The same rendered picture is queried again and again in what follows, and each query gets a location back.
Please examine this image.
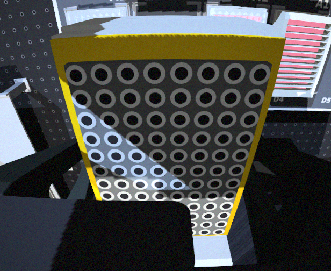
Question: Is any white well plate with pink samples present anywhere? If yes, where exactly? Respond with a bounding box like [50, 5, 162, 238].
[207, 5, 268, 23]

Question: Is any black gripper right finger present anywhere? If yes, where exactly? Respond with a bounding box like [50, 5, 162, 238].
[243, 137, 331, 263]

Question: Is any translucent white well plate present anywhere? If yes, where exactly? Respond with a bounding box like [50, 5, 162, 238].
[66, 7, 127, 25]

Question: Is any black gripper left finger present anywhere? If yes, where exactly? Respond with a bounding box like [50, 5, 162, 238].
[0, 138, 94, 200]

